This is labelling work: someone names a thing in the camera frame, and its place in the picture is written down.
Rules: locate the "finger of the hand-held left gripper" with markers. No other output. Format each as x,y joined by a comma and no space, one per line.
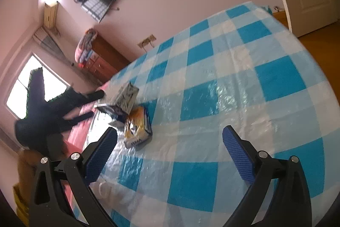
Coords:
79,118
94,94

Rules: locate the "bright window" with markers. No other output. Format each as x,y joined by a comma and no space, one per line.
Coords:
16,102

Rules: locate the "brown wooden cabinet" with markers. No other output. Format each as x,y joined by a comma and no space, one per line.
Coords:
106,62

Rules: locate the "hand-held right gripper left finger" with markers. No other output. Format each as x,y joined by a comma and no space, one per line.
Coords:
102,155

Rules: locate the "white tape roll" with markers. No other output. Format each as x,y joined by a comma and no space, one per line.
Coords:
105,188

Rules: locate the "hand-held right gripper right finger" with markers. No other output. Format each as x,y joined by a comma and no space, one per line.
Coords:
237,155

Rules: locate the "yellow bread packet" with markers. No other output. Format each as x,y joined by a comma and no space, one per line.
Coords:
136,126

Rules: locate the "beige air conditioner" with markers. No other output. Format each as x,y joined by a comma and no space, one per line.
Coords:
50,14

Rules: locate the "person's left forearm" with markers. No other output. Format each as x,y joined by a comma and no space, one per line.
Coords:
26,161

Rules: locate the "grey patterned curtain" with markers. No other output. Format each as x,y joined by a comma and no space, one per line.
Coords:
50,43

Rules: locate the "grey patterned carton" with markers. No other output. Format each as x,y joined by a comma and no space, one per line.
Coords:
127,96

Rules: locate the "folded colourful quilts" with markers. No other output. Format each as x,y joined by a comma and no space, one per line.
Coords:
83,46

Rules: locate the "wall power socket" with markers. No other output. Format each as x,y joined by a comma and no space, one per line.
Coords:
147,40

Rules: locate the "blue checked tablecloth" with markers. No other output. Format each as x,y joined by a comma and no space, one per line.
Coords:
239,83

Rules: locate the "bed with pink sheet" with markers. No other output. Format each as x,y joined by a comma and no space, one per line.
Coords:
79,134

